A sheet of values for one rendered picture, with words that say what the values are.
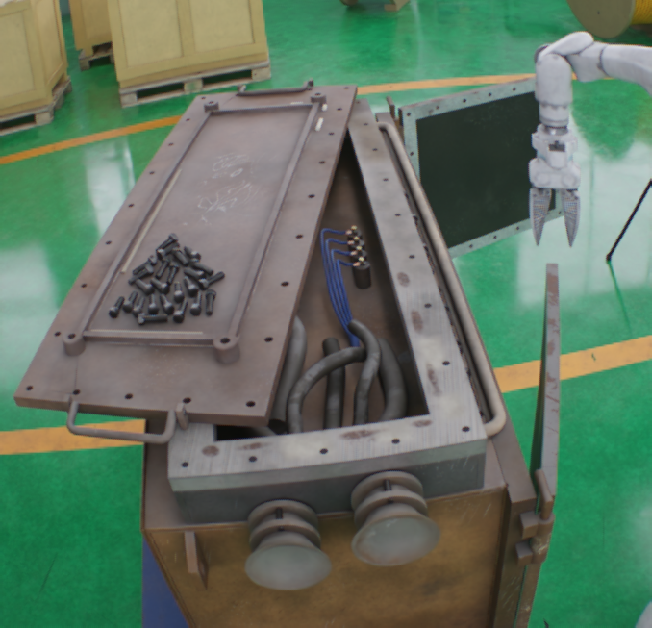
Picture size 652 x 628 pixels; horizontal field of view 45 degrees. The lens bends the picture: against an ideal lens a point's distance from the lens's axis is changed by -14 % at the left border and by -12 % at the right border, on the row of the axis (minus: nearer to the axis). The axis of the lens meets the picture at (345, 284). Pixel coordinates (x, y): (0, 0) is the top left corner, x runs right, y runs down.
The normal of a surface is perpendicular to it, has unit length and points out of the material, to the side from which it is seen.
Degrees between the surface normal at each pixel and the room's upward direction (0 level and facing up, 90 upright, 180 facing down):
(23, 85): 90
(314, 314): 0
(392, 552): 53
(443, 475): 90
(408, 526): 90
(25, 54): 90
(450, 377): 0
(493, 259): 0
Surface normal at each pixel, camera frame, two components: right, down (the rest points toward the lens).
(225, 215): -0.09, -0.82
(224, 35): 0.13, 0.55
